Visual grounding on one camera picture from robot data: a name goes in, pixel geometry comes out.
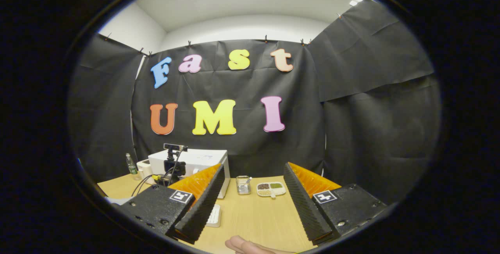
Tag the black backdrop cloth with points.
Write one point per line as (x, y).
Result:
(351, 129)

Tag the clear plastic water bottle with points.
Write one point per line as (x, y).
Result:
(131, 166)

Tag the white divided bean dish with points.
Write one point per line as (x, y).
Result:
(271, 188)

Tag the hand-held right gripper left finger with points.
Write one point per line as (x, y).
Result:
(207, 211)

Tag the white microwave oven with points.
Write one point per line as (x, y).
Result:
(207, 160)

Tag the ceiling light panel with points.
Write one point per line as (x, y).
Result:
(356, 0)

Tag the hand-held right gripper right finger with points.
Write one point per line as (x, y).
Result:
(306, 211)

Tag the white kettle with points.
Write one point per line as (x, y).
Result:
(143, 168)

